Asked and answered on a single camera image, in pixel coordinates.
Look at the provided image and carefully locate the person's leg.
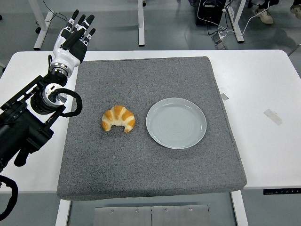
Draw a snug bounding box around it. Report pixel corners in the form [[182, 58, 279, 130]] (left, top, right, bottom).
[[260, 0, 280, 9]]

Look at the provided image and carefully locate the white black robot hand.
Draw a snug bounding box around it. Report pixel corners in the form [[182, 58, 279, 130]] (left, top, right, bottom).
[[52, 9, 96, 69]]

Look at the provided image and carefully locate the thin black floor cable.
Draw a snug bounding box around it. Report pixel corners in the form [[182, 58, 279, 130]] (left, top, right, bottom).
[[36, 0, 68, 25]]

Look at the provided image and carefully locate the white cable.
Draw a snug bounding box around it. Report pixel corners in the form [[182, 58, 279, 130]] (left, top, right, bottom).
[[197, 0, 261, 40]]

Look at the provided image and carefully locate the white table leg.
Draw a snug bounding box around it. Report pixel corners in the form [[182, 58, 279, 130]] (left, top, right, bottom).
[[230, 190, 249, 226], [55, 199, 71, 226]]

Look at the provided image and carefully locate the black equipment box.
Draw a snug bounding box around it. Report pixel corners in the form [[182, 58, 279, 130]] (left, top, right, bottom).
[[195, 0, 227, 26]]

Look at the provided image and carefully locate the grey round plate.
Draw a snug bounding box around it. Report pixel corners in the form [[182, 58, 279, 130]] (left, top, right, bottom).
[[145, 97, 207, 150]]

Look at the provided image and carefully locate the grey metal plate with screws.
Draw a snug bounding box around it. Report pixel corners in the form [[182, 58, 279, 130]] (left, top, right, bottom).
[[94, 204, 210, 226]]

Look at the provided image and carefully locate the black table control panel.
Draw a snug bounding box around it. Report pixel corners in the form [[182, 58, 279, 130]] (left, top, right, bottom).
[[263, 188, 301, 195]]

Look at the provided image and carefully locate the large clear tape strip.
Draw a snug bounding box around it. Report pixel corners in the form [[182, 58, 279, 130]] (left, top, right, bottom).
[[263, 109, 283, 126]]

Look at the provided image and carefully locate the person's shoe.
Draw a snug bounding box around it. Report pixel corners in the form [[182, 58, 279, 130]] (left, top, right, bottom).
[[290, 3, 301, 19], [253, 6, 274, 24]]

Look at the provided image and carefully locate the grey fabric mat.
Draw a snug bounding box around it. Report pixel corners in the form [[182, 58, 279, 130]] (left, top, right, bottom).
[[56, 56, 247, 202]]

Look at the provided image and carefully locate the white background desk leg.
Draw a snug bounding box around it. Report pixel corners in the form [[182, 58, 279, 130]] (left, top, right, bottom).
[[33, 0, 54, 50], [227, 0, 246, 43], [137, 0, 145, 47]]

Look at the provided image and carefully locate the golden croissant bread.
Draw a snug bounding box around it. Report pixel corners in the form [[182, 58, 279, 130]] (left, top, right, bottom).
[[101, 105, 136, 133]]

